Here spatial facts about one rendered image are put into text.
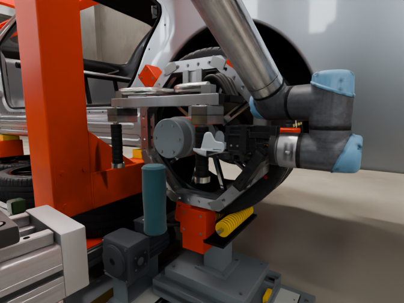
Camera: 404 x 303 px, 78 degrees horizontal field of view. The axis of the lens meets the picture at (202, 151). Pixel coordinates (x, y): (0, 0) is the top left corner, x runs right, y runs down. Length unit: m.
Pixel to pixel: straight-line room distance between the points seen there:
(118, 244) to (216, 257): 0.43
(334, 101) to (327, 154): 0.10
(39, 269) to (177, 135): 0.52
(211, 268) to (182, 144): 0.67
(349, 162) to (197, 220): 0.62
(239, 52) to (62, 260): 0.44
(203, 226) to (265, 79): 0.61
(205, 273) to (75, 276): 0.88
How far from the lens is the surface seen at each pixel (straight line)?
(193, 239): 1.02
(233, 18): 0.49
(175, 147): 0.79
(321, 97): 0.52
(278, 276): 1.39
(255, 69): 0.53
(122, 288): 1.32
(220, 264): 1.21
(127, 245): 1.12
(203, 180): 0.65
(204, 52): 1.01
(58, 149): 1.07
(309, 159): 0.52
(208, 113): 0.63
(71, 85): 1.11
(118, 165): 0.87
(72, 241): 0.39
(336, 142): 0.52
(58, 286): 0.41
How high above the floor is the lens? 0.92
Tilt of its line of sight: 8 degrees down
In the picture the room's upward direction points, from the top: straight up
